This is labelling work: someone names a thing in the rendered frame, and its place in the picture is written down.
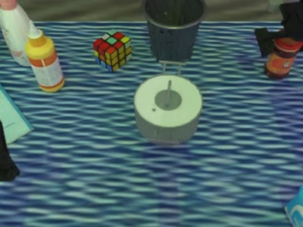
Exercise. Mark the white toilet paper roll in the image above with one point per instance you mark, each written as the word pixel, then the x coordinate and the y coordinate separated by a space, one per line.
pixel 146 99

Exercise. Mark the multicoloured puzzle cube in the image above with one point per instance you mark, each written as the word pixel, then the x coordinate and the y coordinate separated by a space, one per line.
pixel 112 50

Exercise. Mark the white pink plastic bottle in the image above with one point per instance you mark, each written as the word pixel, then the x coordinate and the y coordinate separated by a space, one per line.
pixel 11 28

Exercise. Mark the yellow orange glue bottle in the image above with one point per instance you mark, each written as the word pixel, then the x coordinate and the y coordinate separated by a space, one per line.
pixel 46 63

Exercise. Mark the dark metal mesh bucket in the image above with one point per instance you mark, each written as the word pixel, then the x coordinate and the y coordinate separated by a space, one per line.
pixel 171 35

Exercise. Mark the red-lidded brown jar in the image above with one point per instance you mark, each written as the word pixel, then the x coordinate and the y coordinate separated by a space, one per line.
pixel 279 62

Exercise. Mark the blue white carton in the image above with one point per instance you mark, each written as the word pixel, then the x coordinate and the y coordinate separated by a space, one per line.
pixel 296 210

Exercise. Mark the blue wavy patterned tablecloth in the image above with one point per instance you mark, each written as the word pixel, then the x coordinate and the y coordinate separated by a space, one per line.
pixel 94 165

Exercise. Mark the teal white booklet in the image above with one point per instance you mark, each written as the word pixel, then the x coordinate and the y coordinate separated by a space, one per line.
pixel 10 118

